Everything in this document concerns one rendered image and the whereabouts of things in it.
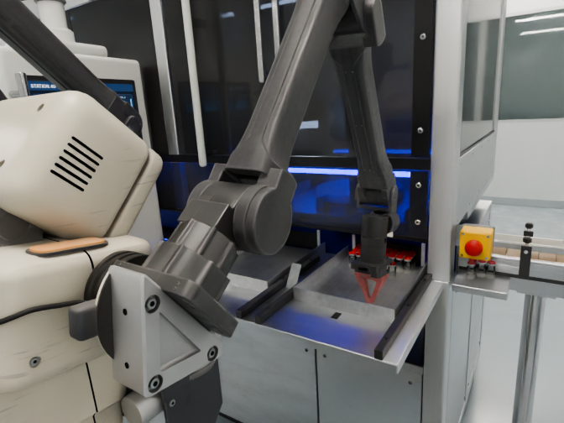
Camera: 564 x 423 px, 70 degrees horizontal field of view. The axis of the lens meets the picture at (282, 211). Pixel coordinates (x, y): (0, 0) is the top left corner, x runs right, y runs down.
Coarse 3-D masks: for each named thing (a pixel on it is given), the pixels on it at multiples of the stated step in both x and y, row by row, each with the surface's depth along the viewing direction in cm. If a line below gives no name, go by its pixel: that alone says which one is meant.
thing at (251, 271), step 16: (240, 256) 134; (256, 256) 133; (272, 256) 132; (288, 256) 131; (304, 256) 121; (240, 272) 121; (256, 272) 120; (272, 272) 119; (288, 272) 114; (256, 288) 108
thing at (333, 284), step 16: (336, 256) 121; (320, 272) 113; (336, 272) 117; (352, 272) 116; (416, 272) 113; (304, 288) 105; (320, 288) 107; (336, 288) 106; (352, 288) 106; (368, 288) 105; (384, 288) 105; (400, 288) 104; (320, 304) 98; (336, 304) 95; (352, 304) 93; (368, 304) 90; (384, 304) 97; (400, 304) 91; (384, 320) 89
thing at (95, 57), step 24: (0, 48) 100; (72, 48) 119; (96, 48) 126; (0, 72) 101; (24, 72) 105; (96, 72) 125; (120, 72) 134; (120, 96) 134; (144, 120) 145; (144, 216) 147
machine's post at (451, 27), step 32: (448, 0) 90; (448, 32) 92; (448, 64) 93; (448, 96) 95; (448, 128) 97; (448, 160) 98; (448, 192) 100; (448, 224) 102; (448, 256) 104; (448, 288) 106; (448, 320) 110; (448, 352) 115
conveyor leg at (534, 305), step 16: (528, 304) 110; (544, 304) 109; (528, 320) 111; (528, 336) 112; (528, 352) 113; (528, 368) 114; (528, 384) 115; (528, 400) 116; (512, 416) 122; (528, 416) 118
